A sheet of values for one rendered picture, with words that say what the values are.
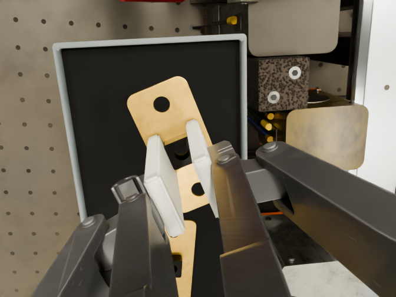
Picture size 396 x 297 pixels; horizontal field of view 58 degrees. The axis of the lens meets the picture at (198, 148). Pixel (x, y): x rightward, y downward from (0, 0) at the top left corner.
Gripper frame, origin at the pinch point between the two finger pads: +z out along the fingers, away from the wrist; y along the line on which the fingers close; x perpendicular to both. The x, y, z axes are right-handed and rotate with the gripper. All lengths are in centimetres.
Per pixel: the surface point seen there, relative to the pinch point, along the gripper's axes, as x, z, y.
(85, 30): 13, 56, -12
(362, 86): -8.3, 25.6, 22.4
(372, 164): -19.4, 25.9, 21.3
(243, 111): -0.9, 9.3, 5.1
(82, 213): -3.7, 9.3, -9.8
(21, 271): -29, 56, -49
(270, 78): -0.7, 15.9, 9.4
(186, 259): -11.5, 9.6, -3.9
